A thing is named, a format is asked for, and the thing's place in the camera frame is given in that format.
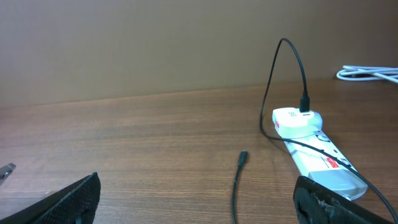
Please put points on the white power strip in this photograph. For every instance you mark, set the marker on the white power strip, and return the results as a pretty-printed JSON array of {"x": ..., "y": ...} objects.
[{"x": 323, "y": 169}]

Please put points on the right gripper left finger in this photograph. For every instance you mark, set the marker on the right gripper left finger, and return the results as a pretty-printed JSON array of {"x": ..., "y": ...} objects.
[{"x": 74, "y": 204}]

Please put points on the teal screen Samsung smartphone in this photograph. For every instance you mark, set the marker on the teal screen Samsung smartphone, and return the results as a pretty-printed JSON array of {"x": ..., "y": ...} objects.
[{"x": 6, "y": 170}]

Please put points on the white USB charger plug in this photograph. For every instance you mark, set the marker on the white USB charger plug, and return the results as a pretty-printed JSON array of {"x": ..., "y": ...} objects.
[{"x": 290, "y": 123}]

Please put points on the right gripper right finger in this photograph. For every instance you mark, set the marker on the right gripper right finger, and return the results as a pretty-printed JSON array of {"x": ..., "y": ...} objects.
[{"x": 316, "y": 204}]

